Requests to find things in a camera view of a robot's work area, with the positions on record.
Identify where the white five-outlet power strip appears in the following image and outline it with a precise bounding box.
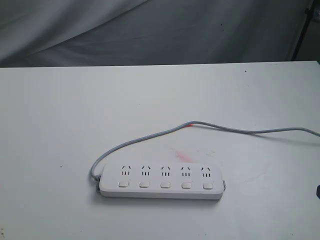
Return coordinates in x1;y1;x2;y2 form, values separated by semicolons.
98;162;226;200

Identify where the grey backdrop cloth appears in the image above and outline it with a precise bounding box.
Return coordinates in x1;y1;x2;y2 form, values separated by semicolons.
0;0;312;68

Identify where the dark object at table edge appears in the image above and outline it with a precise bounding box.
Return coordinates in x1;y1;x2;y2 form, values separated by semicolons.
316;185;320;199

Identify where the black tripod stand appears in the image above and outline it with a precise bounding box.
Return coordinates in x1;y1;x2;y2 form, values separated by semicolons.
290;0;317;61

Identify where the grey power cord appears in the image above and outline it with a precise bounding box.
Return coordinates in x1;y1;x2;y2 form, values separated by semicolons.
89;121;320;183

